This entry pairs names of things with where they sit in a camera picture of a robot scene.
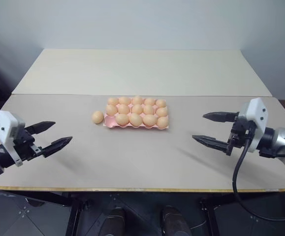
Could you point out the dark rounded shape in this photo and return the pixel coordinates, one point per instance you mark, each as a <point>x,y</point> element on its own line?
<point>175,221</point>
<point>114,221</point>

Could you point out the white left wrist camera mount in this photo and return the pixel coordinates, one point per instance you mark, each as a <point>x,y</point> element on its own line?
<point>5,124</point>

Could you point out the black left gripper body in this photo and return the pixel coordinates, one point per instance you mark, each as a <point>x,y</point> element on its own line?
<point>24,145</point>

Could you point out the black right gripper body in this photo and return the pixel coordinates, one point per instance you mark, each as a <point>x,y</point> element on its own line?
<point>240,134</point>

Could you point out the black metal table frame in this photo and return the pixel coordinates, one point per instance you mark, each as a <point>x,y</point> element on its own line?
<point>72,216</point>

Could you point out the pink egg carton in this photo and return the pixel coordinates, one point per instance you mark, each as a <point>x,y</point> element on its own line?
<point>109,122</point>

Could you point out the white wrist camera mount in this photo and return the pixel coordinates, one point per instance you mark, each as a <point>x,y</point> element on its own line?
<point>254,110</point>
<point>5,124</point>

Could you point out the beige egg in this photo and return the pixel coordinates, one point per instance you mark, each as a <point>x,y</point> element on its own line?
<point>122,119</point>
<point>137,109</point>
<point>137,100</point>
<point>124,100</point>
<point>149,101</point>
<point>162,121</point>
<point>97,117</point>
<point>135,119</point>
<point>161,102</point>
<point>111,110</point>
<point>112,101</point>
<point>148,109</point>
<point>123,109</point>
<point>149,120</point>
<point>162,111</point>

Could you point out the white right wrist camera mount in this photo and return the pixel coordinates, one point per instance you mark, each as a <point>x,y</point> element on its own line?
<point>254,110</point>

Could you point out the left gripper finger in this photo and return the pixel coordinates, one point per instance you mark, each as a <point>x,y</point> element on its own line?
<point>58,145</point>
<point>41,126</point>

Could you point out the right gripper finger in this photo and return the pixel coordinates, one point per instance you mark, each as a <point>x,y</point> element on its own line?
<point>221,117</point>
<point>211,142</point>

